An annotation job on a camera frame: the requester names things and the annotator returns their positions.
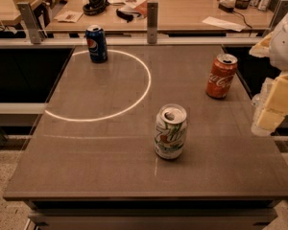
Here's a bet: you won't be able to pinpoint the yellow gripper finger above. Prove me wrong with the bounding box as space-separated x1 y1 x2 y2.
256 72 288 132
249 33 273 58

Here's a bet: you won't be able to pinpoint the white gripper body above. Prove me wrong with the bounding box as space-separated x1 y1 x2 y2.
269 12 288 71

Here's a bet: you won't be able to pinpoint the red Coca-Cola can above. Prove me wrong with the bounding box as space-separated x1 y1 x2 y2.
205 54 238 99

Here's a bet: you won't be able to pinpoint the white green 7up can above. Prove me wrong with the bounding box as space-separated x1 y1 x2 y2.
154 103 187 160

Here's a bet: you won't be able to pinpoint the blue Pepsi can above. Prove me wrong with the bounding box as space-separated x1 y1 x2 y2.
85 25 108 63

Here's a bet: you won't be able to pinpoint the black mesh cup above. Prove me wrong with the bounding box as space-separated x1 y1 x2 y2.
235 0 250 10

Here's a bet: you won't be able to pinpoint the black power adapter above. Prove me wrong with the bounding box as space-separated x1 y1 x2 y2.
218 3 234 13

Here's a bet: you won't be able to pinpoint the white paper sheet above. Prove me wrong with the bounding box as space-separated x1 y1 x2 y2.
203 16 245 32

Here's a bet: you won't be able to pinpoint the wooden background desk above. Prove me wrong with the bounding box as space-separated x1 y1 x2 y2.
46 0 275 34

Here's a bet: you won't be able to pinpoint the magazine stack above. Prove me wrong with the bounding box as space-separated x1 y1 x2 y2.
108 0 149 18

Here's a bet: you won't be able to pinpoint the black headphones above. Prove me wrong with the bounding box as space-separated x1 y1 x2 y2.
83 0 107 16

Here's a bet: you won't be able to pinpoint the paper note on desk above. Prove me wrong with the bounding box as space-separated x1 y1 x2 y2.
55 11 83 23

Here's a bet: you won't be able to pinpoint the right metal rail post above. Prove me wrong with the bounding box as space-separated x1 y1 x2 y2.
269 0 288 31

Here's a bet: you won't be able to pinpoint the metal rail post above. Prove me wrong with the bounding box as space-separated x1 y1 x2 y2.
147 1 158 44
17 2 43 44
269 0 288 31

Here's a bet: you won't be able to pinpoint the middle metal rail post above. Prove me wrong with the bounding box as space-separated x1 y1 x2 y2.
147 1 158 44

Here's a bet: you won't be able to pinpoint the left metal rail post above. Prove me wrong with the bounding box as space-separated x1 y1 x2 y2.
17 2 43 44

